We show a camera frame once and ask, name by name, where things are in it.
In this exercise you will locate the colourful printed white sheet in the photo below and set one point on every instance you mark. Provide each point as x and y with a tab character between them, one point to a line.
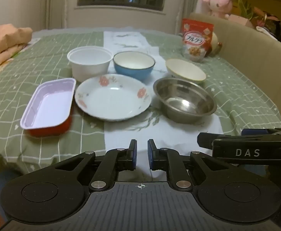
22	49

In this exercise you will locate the pink box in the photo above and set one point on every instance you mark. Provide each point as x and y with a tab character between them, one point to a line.
239	20

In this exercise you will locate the pink plush toy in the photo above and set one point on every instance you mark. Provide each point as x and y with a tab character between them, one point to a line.
217	3

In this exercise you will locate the red tray with lilac inside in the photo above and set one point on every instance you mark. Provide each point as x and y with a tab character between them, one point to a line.
49	105

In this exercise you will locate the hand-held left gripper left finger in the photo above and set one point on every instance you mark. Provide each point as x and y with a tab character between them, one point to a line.
134	155

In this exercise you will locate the beige padded headboard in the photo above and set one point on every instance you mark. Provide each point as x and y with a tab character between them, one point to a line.
251	60

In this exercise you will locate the cream brown round object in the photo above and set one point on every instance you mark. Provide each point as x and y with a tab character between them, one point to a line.
216	45

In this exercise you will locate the white plastic bowl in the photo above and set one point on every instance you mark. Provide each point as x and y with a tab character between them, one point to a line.
87	65

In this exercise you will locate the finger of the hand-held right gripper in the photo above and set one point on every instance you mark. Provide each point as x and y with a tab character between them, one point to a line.
258	131
205	139

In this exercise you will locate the beige curtain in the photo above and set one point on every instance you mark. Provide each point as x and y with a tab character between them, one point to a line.
189	2
57	2

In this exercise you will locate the orange quilt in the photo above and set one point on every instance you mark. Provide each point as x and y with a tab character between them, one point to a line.
3	43

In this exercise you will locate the blue enamel bowl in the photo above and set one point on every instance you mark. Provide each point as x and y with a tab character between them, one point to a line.
133	71

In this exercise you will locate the red cereal bag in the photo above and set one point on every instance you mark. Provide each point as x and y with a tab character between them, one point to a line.
195	41

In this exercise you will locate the white crumpled bag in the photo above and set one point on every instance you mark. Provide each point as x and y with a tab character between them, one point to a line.
265	31

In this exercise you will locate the stainless steel bowl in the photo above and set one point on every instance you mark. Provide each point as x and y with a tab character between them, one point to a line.
183	101

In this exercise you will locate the potted plants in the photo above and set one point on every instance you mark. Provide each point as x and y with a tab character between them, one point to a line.
258	13

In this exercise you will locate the white printed runner cloth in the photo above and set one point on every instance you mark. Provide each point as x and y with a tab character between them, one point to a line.
126	41

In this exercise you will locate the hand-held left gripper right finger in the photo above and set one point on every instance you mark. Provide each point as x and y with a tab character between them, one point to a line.
150	156

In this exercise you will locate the white floral plate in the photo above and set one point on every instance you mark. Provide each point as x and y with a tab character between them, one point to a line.
111	98

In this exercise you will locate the cream ceramic bowl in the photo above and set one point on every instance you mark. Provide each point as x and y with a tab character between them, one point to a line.
186	71

